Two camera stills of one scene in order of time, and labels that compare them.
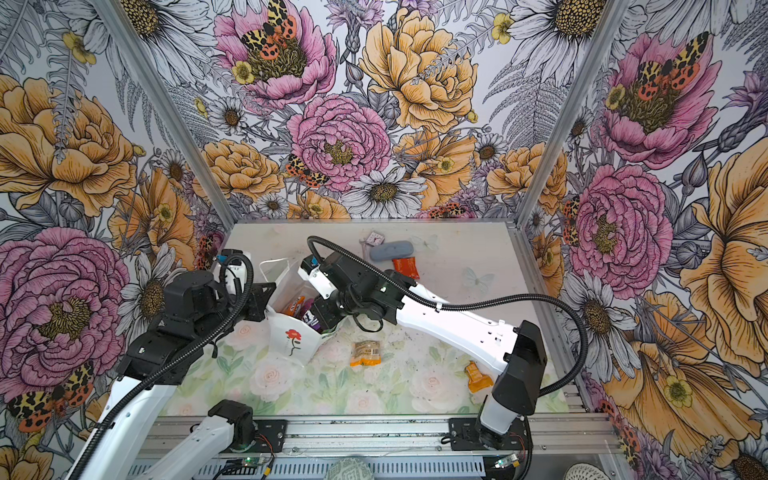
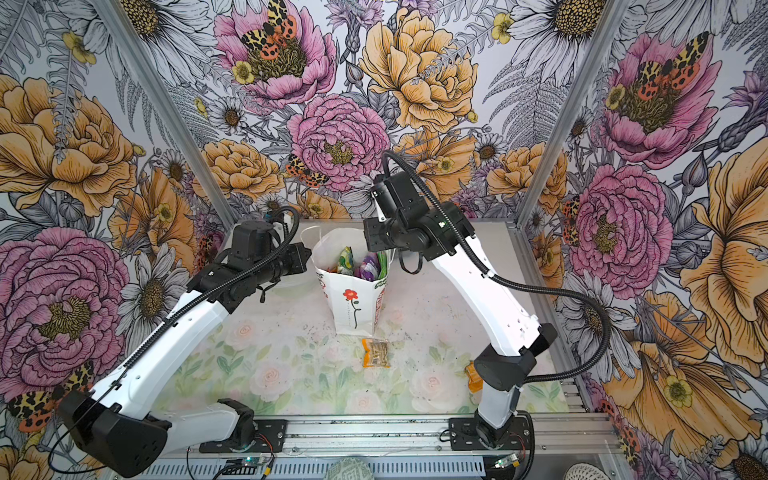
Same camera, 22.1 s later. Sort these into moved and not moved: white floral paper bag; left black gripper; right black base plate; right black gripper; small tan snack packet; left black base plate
Moved: left black gripper; white floral paper bag; right black gripper; small tan snack packet
Not moved: right black base plate; left black base plate
